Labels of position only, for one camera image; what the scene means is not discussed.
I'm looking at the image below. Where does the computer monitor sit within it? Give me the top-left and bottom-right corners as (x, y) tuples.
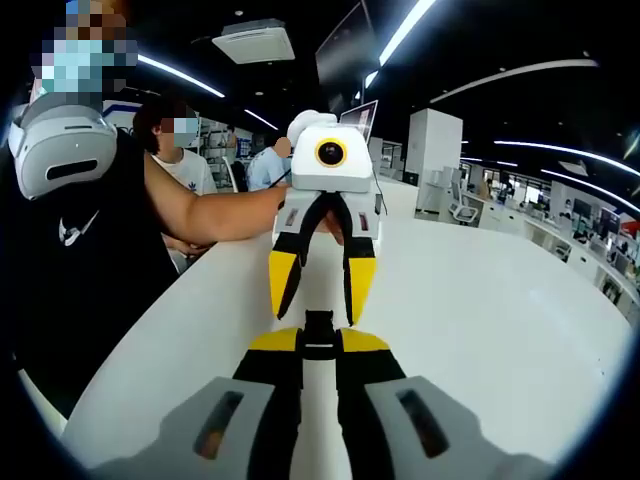
(338, 99), (380, 147)

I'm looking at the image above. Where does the black cable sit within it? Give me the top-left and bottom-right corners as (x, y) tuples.
(266, 168), (293, 192)

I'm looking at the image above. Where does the person's left hand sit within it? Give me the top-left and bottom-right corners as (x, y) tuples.
(320, 208), (347, 247)

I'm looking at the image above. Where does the black plastic buckle pronged part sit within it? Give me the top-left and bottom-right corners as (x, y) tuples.
(301, 327), (340, 361)

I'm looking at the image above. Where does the person's black shirt torso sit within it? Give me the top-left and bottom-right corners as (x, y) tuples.
(0, 124), (182, 422)

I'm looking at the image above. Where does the white worn headset device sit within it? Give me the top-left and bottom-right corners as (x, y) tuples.
(6, 101), (118, 202)

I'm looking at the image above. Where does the row of white office desks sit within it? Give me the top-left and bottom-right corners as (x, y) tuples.
(478, 198), (640, 324)

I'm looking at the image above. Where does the ceiling light strip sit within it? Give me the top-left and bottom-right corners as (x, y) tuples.
(493, 140), (640, 177)
(539, 168), (640, 202)

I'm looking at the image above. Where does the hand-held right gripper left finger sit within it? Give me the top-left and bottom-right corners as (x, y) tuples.
(92, 327), (305, 480)

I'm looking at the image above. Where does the white office chair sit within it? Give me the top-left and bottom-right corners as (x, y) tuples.
(447, 179), (481, 225)

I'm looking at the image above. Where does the white ceiling air conditioner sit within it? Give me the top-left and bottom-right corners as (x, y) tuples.
(210, 18), (297, 66)

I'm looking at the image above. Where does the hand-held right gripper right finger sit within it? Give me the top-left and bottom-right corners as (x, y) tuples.
(335, 327), (549, 480)

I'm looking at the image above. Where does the long bright ceiling light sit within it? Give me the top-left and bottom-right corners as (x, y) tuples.
(377, 0), (437, 67)

